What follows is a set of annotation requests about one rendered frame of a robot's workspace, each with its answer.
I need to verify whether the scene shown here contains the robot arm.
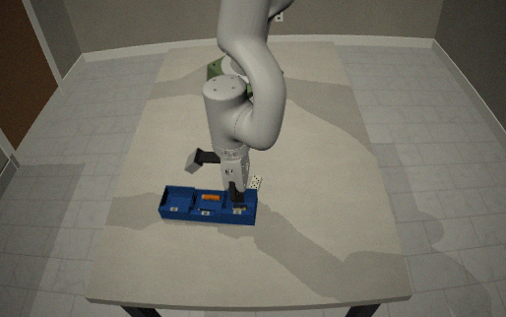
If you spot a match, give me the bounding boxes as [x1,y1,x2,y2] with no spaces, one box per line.
[184,0,294,174]

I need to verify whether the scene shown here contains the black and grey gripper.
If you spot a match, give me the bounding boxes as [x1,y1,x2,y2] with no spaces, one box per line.
[218,151,250,203]

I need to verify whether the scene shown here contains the blue bin rack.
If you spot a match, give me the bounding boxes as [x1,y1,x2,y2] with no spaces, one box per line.
[158,185,258,225]

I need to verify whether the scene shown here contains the white domino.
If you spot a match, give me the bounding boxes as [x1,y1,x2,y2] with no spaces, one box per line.
[249,174,262,191]

